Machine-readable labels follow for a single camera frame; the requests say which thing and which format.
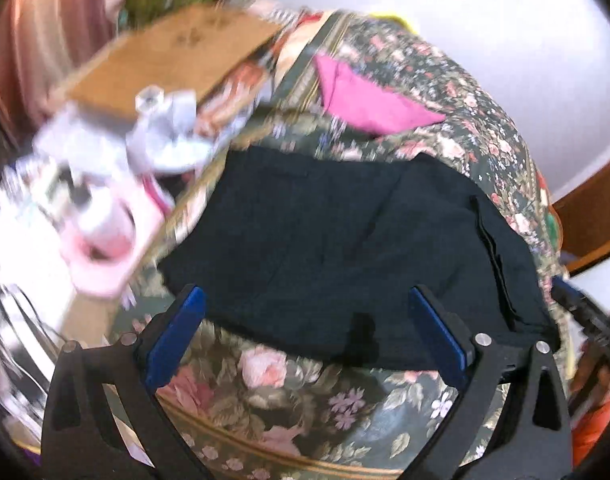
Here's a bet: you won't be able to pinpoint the wooden lap desk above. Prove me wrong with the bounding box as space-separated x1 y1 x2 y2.
50 4 286 122

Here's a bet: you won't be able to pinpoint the pink cloth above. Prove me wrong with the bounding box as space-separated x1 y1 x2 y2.
315 54 447 137

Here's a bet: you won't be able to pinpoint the black pants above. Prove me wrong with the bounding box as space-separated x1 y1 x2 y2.
157 145 561 372

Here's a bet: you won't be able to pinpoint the pink plastic item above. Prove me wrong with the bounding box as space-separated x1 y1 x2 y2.
60 180 177 299

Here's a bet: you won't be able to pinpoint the floral blanket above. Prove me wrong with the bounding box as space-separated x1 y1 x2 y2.
110 10 572 480

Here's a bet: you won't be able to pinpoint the yellow foam tube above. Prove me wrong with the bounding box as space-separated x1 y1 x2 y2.
375 11 417 32

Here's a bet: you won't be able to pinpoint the pile of white clutter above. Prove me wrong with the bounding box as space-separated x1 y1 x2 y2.
0 87 217 443

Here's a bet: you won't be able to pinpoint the orange green cloth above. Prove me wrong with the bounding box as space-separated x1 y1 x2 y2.
534 170 569 281

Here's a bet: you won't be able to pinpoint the pink striped curtain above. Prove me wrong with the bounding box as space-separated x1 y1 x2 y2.
0 0 132 147

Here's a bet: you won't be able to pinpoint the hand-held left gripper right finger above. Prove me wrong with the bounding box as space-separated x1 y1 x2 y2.
399 285 574 480

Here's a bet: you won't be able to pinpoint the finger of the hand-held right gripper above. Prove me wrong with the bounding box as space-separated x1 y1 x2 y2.
552 279 610 361

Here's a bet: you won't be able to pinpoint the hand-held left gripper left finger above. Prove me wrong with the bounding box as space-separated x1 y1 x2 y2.
41 284 217 480

